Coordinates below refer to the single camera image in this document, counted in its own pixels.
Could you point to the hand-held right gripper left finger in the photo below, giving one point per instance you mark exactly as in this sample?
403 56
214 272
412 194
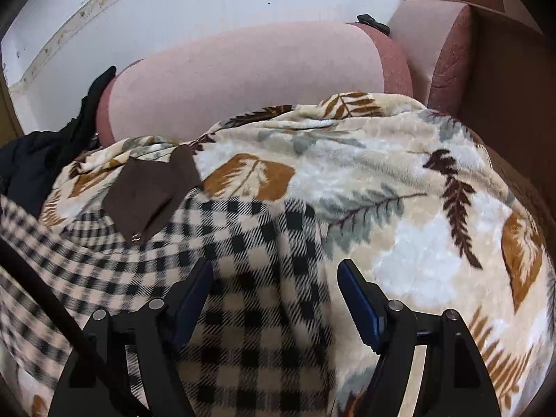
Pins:
192 300

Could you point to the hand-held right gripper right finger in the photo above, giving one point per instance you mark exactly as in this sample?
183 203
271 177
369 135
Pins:
361 303

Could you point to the black beige checkered garment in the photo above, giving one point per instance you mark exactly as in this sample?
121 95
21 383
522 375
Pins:
243 278

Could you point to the black clothes pile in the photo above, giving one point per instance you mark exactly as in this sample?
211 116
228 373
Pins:
47 147

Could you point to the leaf print fleece blanket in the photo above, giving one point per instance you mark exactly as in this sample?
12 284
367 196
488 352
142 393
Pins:
391 208

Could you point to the pink sofa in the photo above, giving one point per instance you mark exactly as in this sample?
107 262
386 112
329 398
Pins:
269 74

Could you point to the small black clip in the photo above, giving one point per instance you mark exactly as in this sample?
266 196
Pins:
372 22

